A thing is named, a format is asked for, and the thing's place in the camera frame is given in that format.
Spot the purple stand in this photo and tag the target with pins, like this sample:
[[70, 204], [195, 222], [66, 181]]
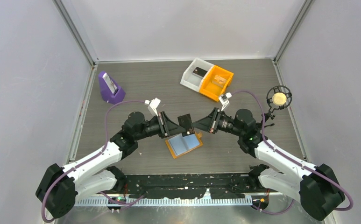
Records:
[[106, 95]]

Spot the black microphone tripod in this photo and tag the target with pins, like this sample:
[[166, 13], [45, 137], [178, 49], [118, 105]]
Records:
[[265, 117]]

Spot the white card in purple stand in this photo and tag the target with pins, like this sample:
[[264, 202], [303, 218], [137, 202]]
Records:
[[110, 83]]

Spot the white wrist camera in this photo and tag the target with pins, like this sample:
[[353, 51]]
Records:
[[152, 106], [224, 100]]

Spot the microphone with shock mount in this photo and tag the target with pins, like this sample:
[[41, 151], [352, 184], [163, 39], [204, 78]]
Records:
[[279, 97]]

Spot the black card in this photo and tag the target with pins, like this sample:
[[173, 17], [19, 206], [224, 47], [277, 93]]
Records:
[[185, 122], [199, 72]]

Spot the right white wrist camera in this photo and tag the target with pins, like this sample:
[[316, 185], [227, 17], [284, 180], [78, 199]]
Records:
[[224, 100]]

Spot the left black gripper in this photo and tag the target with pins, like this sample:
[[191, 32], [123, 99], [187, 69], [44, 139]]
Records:
[[167, 127]]

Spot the aluminium frame rail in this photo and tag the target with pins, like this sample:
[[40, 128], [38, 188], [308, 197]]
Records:
[[119, 199]]

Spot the orange plastic bin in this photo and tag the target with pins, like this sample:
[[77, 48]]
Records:
[[211, 90]]

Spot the clear card in orange bin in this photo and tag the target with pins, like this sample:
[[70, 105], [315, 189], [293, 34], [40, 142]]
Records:
[[219, 80]]

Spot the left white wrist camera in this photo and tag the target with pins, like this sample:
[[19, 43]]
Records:
[[152, 106]]

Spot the orange card holder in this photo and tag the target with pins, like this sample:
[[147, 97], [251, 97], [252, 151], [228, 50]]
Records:
[[180, 145]]

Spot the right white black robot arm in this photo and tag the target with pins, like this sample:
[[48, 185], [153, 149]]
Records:
[[316, 188]]

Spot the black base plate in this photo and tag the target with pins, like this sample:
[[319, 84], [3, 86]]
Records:
[[188, 186]]

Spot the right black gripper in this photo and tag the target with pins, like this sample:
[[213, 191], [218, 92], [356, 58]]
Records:
[[211, 122]]

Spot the black card in white bin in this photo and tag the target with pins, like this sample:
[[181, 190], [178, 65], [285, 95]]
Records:
[[199, 72]]

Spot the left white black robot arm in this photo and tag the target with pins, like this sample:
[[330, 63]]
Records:
[[62, 187]]

